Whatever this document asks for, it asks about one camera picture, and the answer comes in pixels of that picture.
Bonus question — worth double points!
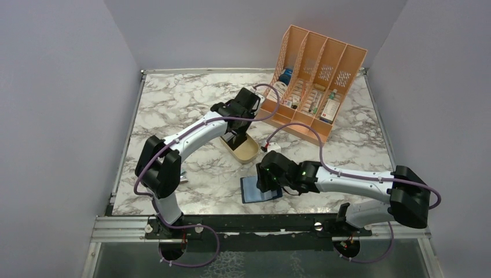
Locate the blue leather card holder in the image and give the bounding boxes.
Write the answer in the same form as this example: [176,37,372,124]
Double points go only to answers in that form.
[240,176,283,204]

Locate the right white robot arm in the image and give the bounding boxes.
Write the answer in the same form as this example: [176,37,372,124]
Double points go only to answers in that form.
[256,151,431,236]

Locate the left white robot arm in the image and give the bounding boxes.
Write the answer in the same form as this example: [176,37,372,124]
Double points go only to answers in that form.
[135,88,265,238]

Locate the tan oval tray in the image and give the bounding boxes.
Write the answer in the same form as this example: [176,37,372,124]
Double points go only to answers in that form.
[219,133,260,164]

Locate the small items in organizer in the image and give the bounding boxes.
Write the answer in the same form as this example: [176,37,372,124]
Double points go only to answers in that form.
[283,94,301,109]

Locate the blue round container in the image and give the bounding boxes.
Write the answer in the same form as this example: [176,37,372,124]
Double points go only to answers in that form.
[278,68,293,86]

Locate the white red box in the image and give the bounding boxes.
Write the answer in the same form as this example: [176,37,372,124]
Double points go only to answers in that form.
[320,99,340,122]

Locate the orange desk organizer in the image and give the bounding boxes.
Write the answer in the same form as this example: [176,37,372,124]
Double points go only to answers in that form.
[259,25,367,145]

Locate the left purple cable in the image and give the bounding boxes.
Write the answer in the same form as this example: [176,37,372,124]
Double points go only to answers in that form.
[133,83,281,231]

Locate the purple cable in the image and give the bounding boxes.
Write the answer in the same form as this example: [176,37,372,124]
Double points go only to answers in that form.
[133,83,281,231]
[261,122,442,210]

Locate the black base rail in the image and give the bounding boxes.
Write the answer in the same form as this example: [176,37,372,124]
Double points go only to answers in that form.
[144,213,372,252]

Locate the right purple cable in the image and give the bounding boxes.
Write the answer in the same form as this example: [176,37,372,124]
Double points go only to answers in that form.
[261,122,442,210]

